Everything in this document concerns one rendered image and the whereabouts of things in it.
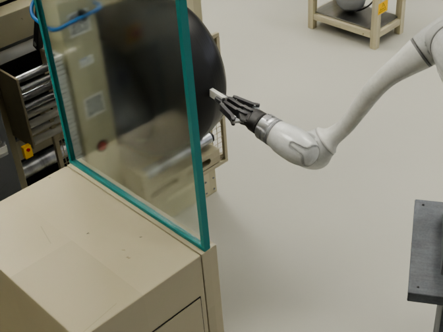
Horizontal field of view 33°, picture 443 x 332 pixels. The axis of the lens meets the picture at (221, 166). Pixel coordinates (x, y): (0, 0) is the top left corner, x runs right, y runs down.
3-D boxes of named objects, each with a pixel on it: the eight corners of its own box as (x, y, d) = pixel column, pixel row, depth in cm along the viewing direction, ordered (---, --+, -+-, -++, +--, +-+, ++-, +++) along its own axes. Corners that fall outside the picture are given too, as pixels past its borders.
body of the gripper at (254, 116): (272, 110, 239) (251, 97, 243) (254, 121, 234) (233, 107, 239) (270, 128, 244) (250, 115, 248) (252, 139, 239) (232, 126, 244)
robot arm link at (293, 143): (259, 144, 232) (277, 153, 243) (297, 169, 224) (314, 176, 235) (277, 114, 231) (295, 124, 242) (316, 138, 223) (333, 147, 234)
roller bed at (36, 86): (33, 149, 282) (16, 80, 265) (12, 135, 291) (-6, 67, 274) (76, 127, 293) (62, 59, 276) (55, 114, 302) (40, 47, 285)
